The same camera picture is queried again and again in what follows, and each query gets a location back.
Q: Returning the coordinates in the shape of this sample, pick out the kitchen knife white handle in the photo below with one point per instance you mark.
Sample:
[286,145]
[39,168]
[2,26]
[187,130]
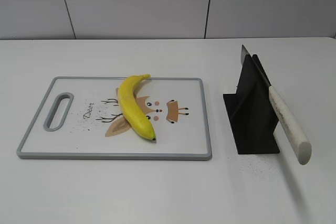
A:
[294,132]

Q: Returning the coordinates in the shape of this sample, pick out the yellow plastic banana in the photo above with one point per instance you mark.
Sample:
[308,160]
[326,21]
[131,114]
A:
[131,110]

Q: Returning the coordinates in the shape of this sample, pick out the white grey-rimmed cutting board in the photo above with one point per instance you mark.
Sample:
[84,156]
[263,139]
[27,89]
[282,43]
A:
[79,118]

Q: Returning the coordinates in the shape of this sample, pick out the black knife stand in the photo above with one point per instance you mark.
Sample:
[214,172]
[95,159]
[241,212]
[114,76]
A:
[251,115]

